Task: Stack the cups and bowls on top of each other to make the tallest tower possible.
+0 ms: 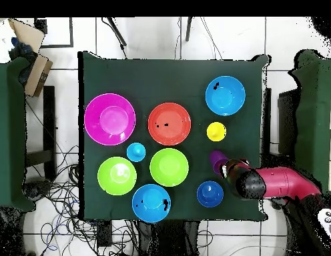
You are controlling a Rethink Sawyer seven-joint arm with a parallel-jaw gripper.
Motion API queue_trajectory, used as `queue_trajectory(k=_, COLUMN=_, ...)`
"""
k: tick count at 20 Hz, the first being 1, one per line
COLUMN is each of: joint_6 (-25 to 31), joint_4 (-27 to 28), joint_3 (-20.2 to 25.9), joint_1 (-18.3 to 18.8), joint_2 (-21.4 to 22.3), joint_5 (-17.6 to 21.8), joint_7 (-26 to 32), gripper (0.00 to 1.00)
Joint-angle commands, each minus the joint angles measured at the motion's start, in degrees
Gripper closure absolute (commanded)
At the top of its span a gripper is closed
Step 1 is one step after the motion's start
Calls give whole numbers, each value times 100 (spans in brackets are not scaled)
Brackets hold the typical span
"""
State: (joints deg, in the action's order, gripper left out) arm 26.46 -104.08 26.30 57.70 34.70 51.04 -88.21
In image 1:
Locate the purple cup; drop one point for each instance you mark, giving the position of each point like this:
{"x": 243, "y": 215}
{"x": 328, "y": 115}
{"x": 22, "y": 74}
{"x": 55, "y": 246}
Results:
{"x": 217, "y": 158}

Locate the yellow cup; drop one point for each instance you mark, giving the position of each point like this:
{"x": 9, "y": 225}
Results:
{"x": 216, "y": 131}

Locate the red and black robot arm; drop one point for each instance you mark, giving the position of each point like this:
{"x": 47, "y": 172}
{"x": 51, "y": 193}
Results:
{"x": 283, "y": 182}

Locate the small dark blue bowl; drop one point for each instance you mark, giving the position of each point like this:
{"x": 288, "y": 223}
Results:
{"x": 210, "y": 194}

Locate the green bowl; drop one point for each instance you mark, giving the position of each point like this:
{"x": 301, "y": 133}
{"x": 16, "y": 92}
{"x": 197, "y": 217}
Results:
{"x": 169, "y": 167}
{"x": 117, "y": 176}

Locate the orange bowl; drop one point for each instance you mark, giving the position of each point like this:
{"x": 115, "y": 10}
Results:
{"x": 169, "y": 124}

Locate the light blue bowl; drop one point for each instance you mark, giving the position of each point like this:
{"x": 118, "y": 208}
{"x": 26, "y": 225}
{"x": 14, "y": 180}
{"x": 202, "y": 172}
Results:
{"x": 150, "y": 204}
{"x": 225, "y": 95}

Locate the black metal stand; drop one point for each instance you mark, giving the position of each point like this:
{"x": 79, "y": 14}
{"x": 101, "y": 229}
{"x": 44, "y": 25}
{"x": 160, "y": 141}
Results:
{"x": 49, "y": 120}
{"x": 287, "y": 120}

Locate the light blue cup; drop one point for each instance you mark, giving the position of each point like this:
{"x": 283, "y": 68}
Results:
{"x": 136, "y": 152}

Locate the dark green table cloth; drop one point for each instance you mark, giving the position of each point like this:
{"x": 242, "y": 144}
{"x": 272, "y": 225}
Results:
{"x": 168, "y": 77}

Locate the green cloth side table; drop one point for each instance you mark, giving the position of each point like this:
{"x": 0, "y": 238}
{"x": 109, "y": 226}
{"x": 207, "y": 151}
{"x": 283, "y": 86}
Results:
{"x": 9, "y": 133}
{"x": 315, "y": 106}

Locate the pink bowl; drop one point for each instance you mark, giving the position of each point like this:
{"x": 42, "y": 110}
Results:
{"x": 109, "y": 119}

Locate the black tripod leg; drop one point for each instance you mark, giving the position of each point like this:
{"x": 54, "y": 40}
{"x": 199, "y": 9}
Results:
{"x": 188, "y": 29}
{"x": 117, "y": 33}

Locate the brown cardboard box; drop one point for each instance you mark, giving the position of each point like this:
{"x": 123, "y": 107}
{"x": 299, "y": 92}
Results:
{"x": 37, "y": 76}

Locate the brown cardboard sheet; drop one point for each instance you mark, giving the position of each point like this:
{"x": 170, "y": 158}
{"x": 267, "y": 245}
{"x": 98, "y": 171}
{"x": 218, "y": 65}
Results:
{"x": 28, "y": 34}

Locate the black pedestal leg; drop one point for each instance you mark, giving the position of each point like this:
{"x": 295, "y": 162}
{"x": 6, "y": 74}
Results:
{"x": 37, "y": 190}

